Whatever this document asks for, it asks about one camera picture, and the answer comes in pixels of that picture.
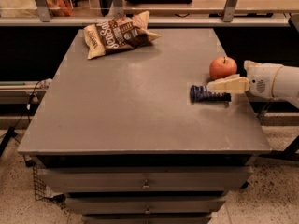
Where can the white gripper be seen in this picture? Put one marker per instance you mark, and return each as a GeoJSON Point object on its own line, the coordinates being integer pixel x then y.
{"type": "Point", "coordinates": [261, 80]}

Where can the red apple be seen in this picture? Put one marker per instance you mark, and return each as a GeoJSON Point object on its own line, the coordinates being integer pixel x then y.
{"type": "Point", "coordinates": [222, 67]}

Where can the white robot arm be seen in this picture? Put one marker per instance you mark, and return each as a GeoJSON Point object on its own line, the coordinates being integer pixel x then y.
{"type": "Point", "coordinates": [286, 85]}

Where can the blue rxbar wrapper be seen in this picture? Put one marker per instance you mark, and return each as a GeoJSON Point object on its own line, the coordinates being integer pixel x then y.
{"type": "Point", "coordinates": [200, 94]}

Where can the brown sea salt chip bag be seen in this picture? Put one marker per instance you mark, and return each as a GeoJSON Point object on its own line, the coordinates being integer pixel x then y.
{"type": "Point", "coordinates": [118, 35]}

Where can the grey drawer cabinet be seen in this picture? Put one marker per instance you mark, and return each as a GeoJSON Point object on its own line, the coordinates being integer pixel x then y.
{"type": "Point", "coordinates": [119, 137]}

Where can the orange bag on shelf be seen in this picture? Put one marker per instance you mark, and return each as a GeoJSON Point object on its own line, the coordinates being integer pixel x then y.
{"type": "Point", "coordinates": [60, 7]}

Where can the metal shelf rack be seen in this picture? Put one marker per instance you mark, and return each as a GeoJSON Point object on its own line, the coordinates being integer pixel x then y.
{"type": "Point", "coordinates": [199, 13]}

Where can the wire mesh basket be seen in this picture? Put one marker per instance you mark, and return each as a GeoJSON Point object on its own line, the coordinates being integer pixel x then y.
{"type": "Point", "coordinates": [40, 188]}

